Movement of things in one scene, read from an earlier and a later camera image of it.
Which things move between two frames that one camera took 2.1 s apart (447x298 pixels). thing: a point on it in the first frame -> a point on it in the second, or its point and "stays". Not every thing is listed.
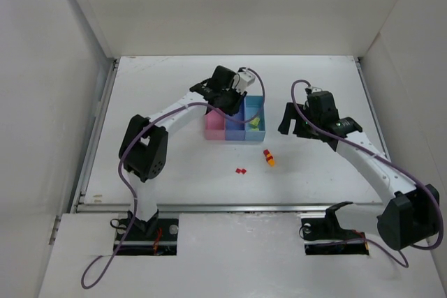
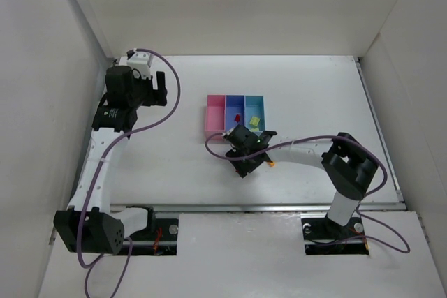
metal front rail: x=126 y=210 stays
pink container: x=215 y=125 stays
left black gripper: x=230 y=101 -> x=159 y=89
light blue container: x=253 y=107 stays
